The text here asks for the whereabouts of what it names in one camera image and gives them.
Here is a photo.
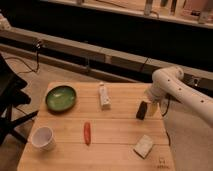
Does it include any black eraser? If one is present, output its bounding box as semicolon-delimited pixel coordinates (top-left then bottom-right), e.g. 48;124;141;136
136;101;148;120

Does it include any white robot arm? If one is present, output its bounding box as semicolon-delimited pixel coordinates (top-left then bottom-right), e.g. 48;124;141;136
146;66;213;128

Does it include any white sponge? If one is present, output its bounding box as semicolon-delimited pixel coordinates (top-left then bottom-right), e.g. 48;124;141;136
133;135;153;159

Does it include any red chili pepper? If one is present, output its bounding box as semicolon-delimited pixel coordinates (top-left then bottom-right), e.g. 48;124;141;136
84;122;91;145

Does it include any green bowl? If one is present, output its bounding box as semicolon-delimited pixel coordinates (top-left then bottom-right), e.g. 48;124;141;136
45;85;77;112

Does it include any white paper cup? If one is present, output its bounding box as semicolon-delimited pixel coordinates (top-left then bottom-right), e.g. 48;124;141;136
31;127;55;150

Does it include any black cable on floor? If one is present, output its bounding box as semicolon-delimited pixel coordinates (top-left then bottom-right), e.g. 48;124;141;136
3;39;44;75

